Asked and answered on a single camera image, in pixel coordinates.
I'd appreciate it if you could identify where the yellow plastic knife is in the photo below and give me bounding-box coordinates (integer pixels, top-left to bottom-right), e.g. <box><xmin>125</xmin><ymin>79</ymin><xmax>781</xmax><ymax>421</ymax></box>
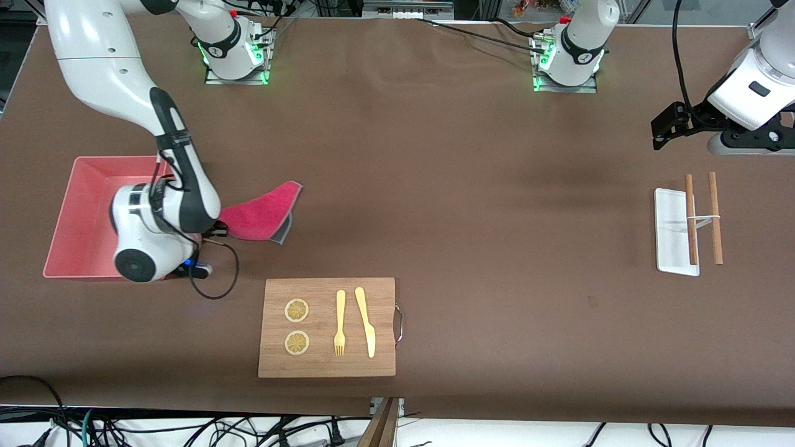
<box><xmin>355</xmin><ymin>286</ymin><xmax>376</xmax><ymax>359</ymax></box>

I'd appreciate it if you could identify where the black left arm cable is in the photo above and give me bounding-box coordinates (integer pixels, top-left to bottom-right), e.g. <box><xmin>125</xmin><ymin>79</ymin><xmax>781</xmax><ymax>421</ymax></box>
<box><xmin>673</xmin><ymin>0</ymin><xmax>696</xmax><ymax>115</ymax></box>

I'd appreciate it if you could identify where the wooden rack rod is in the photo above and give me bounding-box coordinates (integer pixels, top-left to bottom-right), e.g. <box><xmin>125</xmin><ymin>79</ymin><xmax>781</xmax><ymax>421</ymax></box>
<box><xmin>708</xmin><ymin>172</ymin><xmax>724</xmax><ymax>266</ymax></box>
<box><xmin>684</xmin><ymin>174</ymin><xmax>700</xmax><ymax>267</ymax></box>

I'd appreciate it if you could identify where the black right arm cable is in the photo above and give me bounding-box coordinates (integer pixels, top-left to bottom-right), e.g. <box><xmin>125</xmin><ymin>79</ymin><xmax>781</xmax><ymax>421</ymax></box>
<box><xmin>155</xmin><ymin>158</ymin><xmax>240</xmax><ymax>300</ymax></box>

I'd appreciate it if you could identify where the aluminium frame corner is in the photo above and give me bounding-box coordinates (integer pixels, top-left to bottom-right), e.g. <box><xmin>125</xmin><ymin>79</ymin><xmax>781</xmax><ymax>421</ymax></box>
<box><xmin>748</xmin><ymin>0</ymin><xmax>795</xmax><ymax>44</ymax></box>
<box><xmin>34</xmin><ymin>0</ymin><xmax>61</xmax><ymax>27</ymax></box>

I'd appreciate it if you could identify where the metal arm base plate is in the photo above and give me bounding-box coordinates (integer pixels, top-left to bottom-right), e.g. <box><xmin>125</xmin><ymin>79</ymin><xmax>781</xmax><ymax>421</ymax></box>
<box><xmin>531</xmin><ymin>34</ymin><xmax>599</xmax><ymax>94</ymax></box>
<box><xmin>204</xmin><ymin>25</ymin><xmax>275</xmax><ymax>86</ymax></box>

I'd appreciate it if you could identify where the black cable on table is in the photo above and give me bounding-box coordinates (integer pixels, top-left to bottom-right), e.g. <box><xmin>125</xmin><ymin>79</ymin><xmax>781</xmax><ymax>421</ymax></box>
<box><xmin>416</xmin><ymin>17</ymin><xmax>547</xmax><ymax>53</ymax></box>

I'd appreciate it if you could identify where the pink plastic bin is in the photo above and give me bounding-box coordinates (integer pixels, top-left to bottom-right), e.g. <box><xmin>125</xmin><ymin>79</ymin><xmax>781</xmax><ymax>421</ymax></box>
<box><xmin>42</xmin><ymin>155</ymin><xmax>184</xmax><ymax>281</ymax></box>

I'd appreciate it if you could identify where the yellow plastic fork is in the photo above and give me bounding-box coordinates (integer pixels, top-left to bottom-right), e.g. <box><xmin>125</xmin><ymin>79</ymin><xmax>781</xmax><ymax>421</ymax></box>
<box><xmin>334</xmin><ymin>290</ymin><xmax>347</xmax><ymax>357</ymax></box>

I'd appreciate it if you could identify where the pink cloth with grey trim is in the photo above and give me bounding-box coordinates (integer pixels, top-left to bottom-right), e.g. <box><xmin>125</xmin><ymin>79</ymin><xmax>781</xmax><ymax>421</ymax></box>
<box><xmin>219</xmin><ymin>181</ymin><xmax>304</xmax><ymax>245</ymax></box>

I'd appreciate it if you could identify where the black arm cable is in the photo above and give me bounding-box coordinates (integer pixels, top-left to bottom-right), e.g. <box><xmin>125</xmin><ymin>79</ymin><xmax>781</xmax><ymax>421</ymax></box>
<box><xmin>673</xmin><ymin>0</ymin><xmax>696</xmax><ymax>115</ymax></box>
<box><xmin>155</xmin><ymin>158</ymin><xmax>240</xmax><ymax>300</ymax></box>

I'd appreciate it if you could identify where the small metal bracket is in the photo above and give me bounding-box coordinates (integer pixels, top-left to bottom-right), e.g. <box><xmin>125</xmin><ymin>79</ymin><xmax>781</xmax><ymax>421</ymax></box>
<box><xmin>370</xmin><ymin>397</ymin><xmax>406</xmax><ymax>417</ymax></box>

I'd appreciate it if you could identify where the wooden cutting board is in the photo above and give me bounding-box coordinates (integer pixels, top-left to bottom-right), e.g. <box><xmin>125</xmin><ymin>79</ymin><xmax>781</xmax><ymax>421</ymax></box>
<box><xmin>258</xmin><ymin>278</ymin><xmax>404</xmax><ymax>378</ymax></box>

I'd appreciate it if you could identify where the wooden stand leg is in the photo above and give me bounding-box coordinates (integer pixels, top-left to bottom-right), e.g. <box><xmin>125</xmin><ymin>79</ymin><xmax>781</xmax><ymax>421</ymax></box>
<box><xmin>357</xmin><ymin>397</ymin><xmax>401</xmax><ymax>447</ymax></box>

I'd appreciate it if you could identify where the white rack base tray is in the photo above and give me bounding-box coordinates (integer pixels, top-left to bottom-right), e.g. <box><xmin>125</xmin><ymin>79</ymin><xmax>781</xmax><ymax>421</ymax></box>
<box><xmin>653</xmin><ymin>187</ymin><xmax>701</xmax><ymax>277</ymax></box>

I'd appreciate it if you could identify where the thick black floor cable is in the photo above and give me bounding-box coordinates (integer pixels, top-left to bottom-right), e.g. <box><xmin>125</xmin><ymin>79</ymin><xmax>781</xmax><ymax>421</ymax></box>
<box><xmin>0</xmin><ymin>375</ymin><xmax>69</xmax><ymax>447</ymax></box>

